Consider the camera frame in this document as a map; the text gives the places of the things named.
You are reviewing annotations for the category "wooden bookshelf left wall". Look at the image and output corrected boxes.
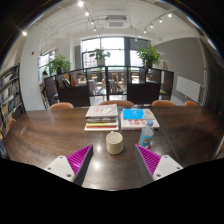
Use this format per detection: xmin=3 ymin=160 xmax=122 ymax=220
xmin=0 ymin=63 xmax=26 ymax=141

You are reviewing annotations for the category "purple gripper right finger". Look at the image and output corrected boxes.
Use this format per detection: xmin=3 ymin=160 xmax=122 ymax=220
xmin=134 ymin=145 xmax=182 ymax=185

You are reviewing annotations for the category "black shelf divider unit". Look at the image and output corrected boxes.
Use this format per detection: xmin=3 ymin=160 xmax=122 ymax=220
xmin=44 ymin=66 xmax=174 ymax=107

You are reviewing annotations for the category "orange chair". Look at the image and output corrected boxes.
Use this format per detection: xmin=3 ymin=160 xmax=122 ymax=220
xmin=50 ymin=102 xmax=74 ymax=110
xmin=152 ymin=100 xmax=176 ymax=106
xmin=184 ymin=101 xmax=198 ymax=106
xmin=99 ymin=100 xmax=135 ymax=107

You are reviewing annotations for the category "potted plant centre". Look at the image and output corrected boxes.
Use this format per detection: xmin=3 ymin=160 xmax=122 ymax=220
xmin=90 ymin=49 xmax=111 ymax=66

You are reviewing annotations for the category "white wall radiator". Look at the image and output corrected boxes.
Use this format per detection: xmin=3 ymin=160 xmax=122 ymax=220
xmin=176 ymin=76 xmax=201 ymax=101

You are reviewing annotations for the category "potted plant right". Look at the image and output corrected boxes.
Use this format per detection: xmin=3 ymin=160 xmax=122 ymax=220
xmin=137 ymin=45 xmax=162 ymax=68

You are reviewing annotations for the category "blue white large book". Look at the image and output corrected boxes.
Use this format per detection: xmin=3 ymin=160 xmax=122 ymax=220
xmin=120 ymin=108 xmax=160 ymax=130

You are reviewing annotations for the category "stack of books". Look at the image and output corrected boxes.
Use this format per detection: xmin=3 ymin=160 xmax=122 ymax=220
xmin=85 ymin=104 xmax=119 ymax=131

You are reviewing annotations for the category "potted plant left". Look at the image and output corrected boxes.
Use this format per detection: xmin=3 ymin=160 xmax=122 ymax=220
xmin=49 ymin=54 xmax=71 ymax=74

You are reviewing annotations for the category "orange chair far left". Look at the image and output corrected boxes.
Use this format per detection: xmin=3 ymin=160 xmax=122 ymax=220
xmin=50 ymin=102 xmax=74 ymax=110

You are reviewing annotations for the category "orange chair centre left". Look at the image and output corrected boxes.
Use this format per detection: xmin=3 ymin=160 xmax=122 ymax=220
xmin=99 ymin=100 xmax=135 ymax=107

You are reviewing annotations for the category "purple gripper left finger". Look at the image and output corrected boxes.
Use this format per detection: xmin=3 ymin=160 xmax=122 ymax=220
xmin=45 ymin=145 xmax=93 ymax=186

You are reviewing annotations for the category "orange chair centre right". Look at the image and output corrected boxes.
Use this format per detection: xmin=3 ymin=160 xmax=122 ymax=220
xmin=152 ymin=100 xmax=176 ymax=106

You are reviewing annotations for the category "orange chair far right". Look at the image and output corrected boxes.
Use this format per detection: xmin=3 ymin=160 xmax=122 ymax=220
xmin=184 ymin=101 xmax=198 ymax=106

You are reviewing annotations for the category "ceiling air conditioner unit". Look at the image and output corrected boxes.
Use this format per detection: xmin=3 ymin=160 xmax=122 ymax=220
xmin=105 ymin=15 xmax=127 ymax=28

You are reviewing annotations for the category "potted plant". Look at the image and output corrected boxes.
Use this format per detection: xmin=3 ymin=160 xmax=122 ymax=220
xmin=137 ymin=45 xmax=162 ymax=68
xmin=49 ymin=54 xmax=71 ymax=74
xmin=90 ymin=49 xmax=111 ymax=66

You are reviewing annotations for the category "cream ceramic mug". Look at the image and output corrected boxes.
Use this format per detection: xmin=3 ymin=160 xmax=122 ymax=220
xmin=106 ymin=131 xmax=123 ymax=154

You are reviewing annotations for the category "clear plastic water bottle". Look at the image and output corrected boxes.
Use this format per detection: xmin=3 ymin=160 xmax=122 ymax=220
xmin=139 ymin=120 xmax=154 ymax=147

